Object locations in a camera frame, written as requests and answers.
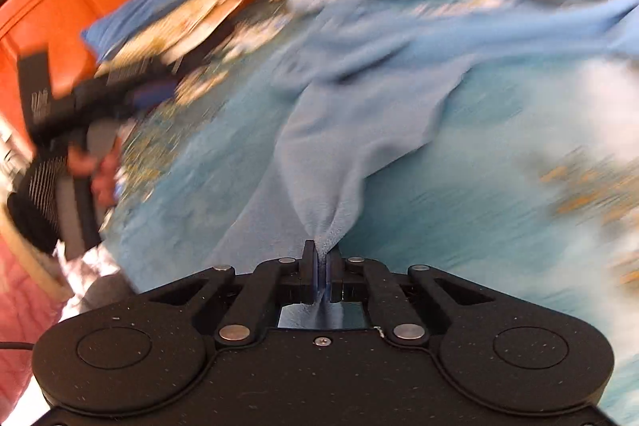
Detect teal floral bed blanket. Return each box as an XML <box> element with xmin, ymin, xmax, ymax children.
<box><xmin>106</xmin><ymin>0</ymin><xmax>638</xmax><ymax>425</ymax></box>

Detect light blue fleece garment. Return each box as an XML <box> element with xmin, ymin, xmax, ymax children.
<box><xmin>212</xmin><ymin>0</ymin><xmax>638</xmax><ymax>269</ymax></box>

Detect person left hand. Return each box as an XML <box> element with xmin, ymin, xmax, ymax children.
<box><xmin>67</xmin><ymin>137</ymin><xmax>121</xmax><ymax>208</ymax></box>

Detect blue pillow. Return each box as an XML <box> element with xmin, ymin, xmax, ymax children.
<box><xmin>80</xmin><ymin>0</ymin><xmax>187</xmax><ymax>63</ymax></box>

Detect yellow striped pillow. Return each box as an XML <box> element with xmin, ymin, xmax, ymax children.
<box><xmin>96</xmin><ymin>0</ymin><xmax>245</xmax><ymax>75</ymax></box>

